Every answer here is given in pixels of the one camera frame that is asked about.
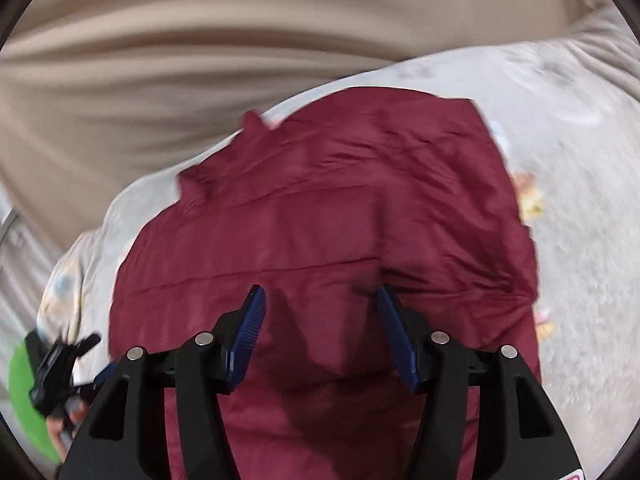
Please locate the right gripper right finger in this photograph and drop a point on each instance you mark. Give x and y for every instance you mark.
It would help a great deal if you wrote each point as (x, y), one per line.
(519, 433)

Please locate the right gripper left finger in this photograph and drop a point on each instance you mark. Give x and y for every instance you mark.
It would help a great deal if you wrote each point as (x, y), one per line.
(124, 434)

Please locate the maroon quilted jacket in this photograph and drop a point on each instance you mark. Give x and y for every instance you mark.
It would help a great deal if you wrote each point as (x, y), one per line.
(365, 187)

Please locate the person's left hand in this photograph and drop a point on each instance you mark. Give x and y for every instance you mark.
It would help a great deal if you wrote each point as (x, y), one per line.
(62, 429)

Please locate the bright green cloth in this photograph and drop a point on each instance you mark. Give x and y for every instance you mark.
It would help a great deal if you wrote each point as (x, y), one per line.
(33, 424)

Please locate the beige fabric curtain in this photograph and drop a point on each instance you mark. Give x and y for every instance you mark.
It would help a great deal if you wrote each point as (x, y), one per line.
(98, 93)

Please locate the white patterned bed sheet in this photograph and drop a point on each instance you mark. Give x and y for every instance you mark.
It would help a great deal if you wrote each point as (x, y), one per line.
(564, 114)

